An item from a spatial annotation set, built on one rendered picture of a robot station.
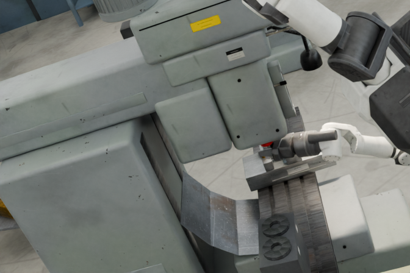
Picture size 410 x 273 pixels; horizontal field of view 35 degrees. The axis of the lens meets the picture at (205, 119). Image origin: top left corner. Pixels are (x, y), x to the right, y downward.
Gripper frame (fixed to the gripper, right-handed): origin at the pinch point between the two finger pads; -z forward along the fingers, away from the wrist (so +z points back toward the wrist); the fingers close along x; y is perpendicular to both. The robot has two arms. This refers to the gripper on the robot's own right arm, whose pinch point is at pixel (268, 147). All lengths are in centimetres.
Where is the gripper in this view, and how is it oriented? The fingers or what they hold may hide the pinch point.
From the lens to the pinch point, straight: 235.1
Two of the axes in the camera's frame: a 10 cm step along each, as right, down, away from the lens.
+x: -3.0, 5.8, -7.5
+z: 8.8, -1.2, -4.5
